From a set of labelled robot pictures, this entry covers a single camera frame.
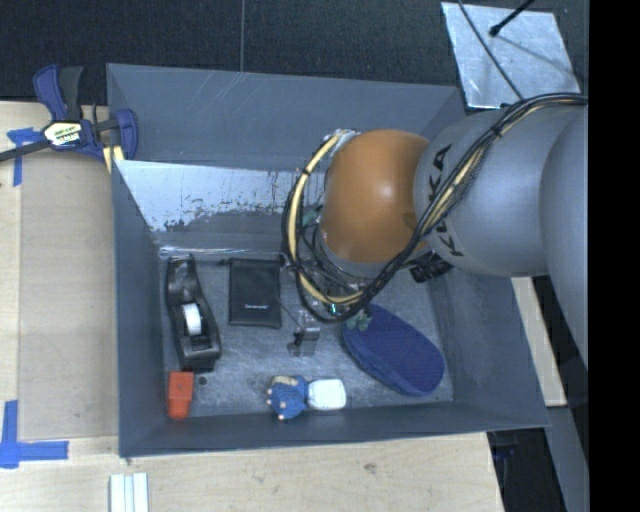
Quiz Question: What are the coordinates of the blue and white toy figure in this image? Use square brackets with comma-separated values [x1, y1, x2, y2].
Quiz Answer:
[264, 374, 348, 422]

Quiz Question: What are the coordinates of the black flat pouch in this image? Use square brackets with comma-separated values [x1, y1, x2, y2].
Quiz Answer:
[218, 256, 284, 330]

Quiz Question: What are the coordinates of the blue oval case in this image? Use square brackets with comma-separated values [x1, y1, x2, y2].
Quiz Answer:
[340, 301, 447, 399]

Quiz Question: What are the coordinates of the black tape dispenser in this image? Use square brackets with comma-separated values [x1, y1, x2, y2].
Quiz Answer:
[164, 253, 223, 373]

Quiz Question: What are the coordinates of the orange-red small block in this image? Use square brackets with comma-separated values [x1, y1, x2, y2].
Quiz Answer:
[165, 370, 196, 421]

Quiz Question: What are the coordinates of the grey metal bin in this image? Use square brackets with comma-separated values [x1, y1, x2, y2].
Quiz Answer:
[105, 62, 552, 459]

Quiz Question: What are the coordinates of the pale wood board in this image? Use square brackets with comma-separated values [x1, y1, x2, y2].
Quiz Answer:
[17, 148, 121, 442]

